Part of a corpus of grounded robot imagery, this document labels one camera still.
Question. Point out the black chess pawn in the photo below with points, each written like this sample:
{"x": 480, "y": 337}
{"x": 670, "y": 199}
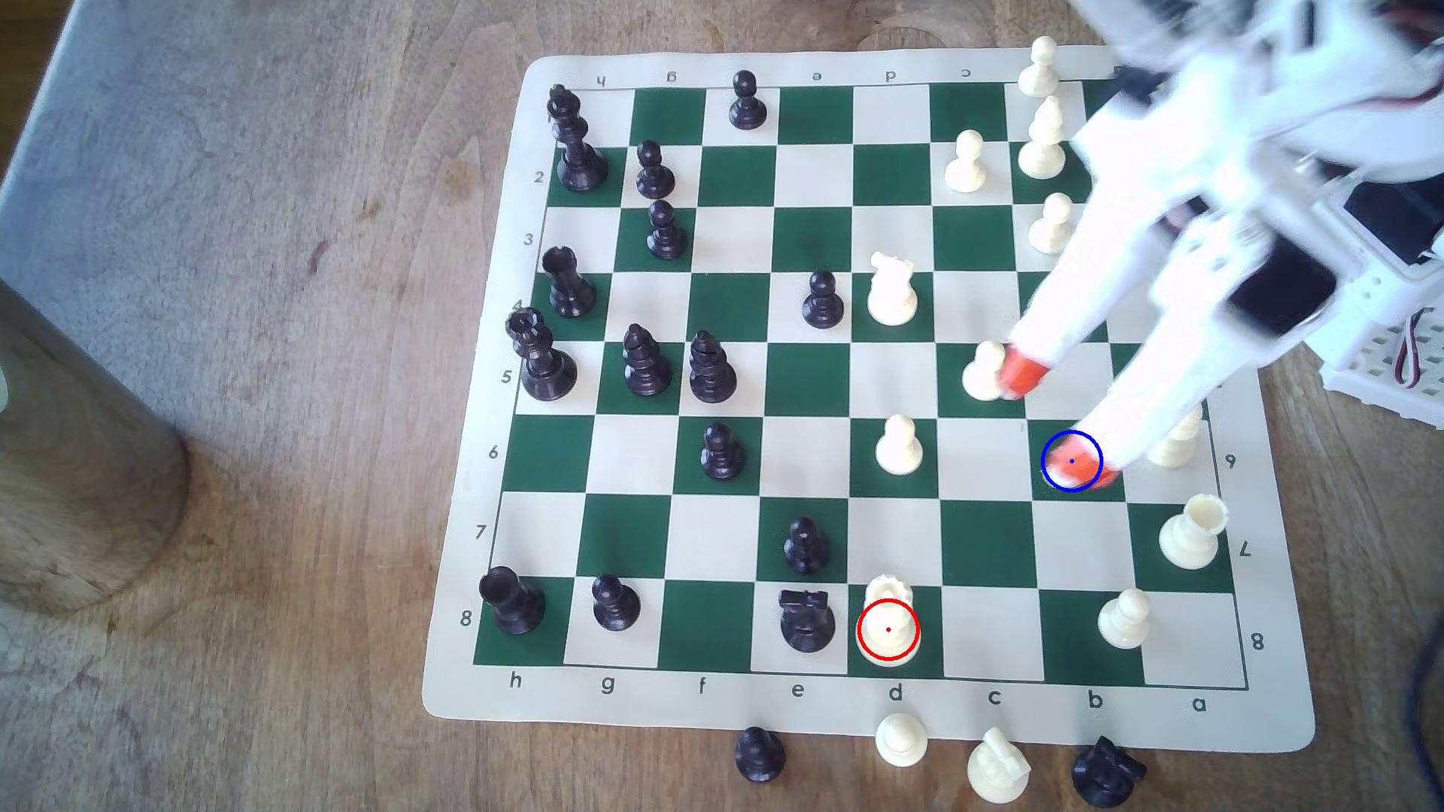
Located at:
{"x": 759, "y": 759}
{"x": 654, "y": 175}
{"x": 722, "y": 457}
{"x": 666, "y": 235}
{"x": 823, "y": 305}
{"x": 806, "y": 550}
{"x": 746, "y": 104}
{"x": 616, "y": 607}

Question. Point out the white chess pawn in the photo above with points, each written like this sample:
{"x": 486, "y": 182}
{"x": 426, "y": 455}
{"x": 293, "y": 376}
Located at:
{"x": 1125, "y": 623}
{"x": 899, "y": 449}
{"x": 1050, "y": 229}
{"x": 901, "y": 742}
{"x": 966, "y": 167}
{"x": 981, "y": 374}
{"x": 1179, "y": 448}
{"x": 1038, "y": 73}

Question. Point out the black chess rook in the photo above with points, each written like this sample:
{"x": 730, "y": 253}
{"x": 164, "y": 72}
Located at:
{"x": 570, "y": 288}
{"x": 513, "y": 603}

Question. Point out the green and white chess mat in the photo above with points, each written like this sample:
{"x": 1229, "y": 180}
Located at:
{"x": 812, "y": 389}

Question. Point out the black chess queen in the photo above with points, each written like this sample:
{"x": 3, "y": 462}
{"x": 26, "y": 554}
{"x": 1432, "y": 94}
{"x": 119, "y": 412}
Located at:
{"x": 544, "y": 367}

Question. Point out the black chess bishop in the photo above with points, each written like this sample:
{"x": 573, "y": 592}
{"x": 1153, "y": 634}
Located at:
{"x": 647, "y": 367}
{"x": 712, "y": 372}

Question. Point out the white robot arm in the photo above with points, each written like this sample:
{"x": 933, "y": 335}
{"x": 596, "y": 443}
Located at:
{"x": 1241, "y": 45}

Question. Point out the white chess rook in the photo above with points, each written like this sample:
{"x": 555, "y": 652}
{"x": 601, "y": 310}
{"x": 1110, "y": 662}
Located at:
{"x": 1190, "y": 539}
{"x": 888, "y": 598}

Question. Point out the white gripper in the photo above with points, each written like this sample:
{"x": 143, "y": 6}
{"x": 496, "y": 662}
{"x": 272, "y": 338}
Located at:
{"x": 1184, "y": 297}

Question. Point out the black chess king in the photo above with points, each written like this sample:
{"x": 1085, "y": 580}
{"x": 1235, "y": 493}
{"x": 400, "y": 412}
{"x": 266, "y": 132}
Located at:
{"x": 578, "y": 152}

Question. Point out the white chess knight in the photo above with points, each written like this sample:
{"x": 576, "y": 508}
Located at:
{"x": 997, "y": 769}
{"x": 891, "y": 293}

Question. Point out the round wooden block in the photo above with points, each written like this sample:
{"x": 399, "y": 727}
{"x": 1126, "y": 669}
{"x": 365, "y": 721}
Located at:
{"x": 79, "y": 474}

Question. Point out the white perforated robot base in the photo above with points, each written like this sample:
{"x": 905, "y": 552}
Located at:
{"x": 1388, "y": 338}

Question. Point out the white chess bishop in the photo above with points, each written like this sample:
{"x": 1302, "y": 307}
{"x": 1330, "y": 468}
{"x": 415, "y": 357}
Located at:
{"x": 1041, "y": 147}

